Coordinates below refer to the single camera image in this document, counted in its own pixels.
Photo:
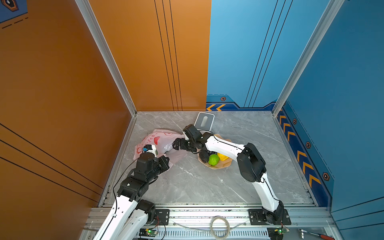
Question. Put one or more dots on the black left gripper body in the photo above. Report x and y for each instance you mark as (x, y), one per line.
(164, 166)

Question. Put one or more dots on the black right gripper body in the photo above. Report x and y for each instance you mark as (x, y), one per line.
(186, 144)

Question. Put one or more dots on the pink plastic bag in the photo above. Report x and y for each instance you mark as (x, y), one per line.
(162, 140)

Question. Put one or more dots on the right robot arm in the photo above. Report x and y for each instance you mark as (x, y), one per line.
(251, 164)

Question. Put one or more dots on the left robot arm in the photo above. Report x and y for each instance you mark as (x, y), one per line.
(130, 212)

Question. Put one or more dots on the dark avocado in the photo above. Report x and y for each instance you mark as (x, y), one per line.
(204, 156)

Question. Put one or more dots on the white grey tissue box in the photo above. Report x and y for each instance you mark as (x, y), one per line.
(204, 121)

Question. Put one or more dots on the green lime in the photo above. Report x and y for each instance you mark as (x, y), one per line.
(214, 159)

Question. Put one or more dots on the beige fruit plate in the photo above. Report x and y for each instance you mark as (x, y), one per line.
(220, 163)

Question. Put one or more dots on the green circuit board left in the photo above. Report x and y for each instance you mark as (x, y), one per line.
(149, 233)

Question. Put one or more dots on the green circuit board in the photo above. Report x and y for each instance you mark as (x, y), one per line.
(277, 233)
(149, 233)

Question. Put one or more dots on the green circuit board right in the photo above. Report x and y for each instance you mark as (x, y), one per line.
(277, 233)

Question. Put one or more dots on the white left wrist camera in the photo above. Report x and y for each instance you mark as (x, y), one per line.
(150, 149)

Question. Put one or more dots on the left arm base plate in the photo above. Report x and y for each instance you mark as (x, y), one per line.
(159, 216)

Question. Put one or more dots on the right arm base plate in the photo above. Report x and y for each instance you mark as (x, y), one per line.
(262, 217)

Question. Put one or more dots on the left aluminium corner post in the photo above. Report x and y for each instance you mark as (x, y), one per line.
(101, 42)

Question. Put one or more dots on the aluminium corner post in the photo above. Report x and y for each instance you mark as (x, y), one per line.
(318, 34)
(101, 42)

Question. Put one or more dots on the red handled screwdriver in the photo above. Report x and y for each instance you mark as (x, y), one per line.
(321, 236)

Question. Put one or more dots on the right aluminium corner post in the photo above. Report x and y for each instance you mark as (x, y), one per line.
(318, 34)

